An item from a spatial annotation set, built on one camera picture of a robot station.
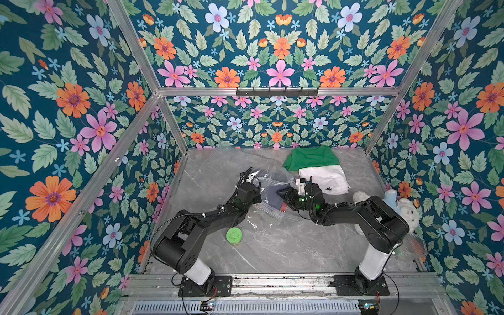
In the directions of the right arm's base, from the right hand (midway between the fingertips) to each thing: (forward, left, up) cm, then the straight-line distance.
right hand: (282, 191), depth 90 cm
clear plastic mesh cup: (-19, -59, -14) cm, 63 cm away
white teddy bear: (-7, -55, -1) cm, 55 cm away
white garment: (+14, -27, -8) cm, 31 cm away
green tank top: (+29, -17, -7) cm, 35 cm away
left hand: (+2, +11, 0) cm, 12 cm away
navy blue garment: (-4, +3, -1) cm, 6 cm away
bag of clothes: (+6, +6, +2) cm, 8 cm away
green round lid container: (-19, +21, -5) cm, 29 cm away
